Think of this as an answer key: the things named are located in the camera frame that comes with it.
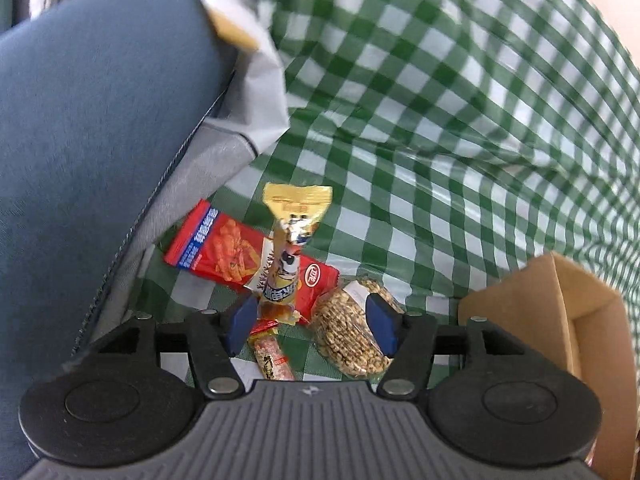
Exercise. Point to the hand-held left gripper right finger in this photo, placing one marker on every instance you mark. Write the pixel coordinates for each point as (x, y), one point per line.
(382, 327)

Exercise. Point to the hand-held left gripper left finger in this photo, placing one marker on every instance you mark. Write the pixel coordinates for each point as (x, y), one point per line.
(243, 321)

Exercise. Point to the gold twisted snack packet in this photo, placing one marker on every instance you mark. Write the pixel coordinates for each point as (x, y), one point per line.
(290, 255)

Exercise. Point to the brown cardboard box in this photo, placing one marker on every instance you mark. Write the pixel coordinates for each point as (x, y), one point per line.
(595, 320)

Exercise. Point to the round grain cracker packet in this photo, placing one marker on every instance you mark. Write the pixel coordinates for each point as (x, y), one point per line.
(345, 330)

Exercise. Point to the orange sausage snack packet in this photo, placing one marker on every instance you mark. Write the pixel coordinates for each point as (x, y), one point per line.
(270, 355)

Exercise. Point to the red snack packet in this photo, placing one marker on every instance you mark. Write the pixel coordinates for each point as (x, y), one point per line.
(220, 250)

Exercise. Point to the green checked cloth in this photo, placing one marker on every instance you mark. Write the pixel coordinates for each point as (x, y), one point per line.
(440, 110)

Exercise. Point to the pale grey cloth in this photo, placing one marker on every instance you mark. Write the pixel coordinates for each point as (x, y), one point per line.
(255, 90)

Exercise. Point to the yellow wrapper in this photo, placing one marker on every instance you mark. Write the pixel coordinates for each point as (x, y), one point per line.
(232, 30)

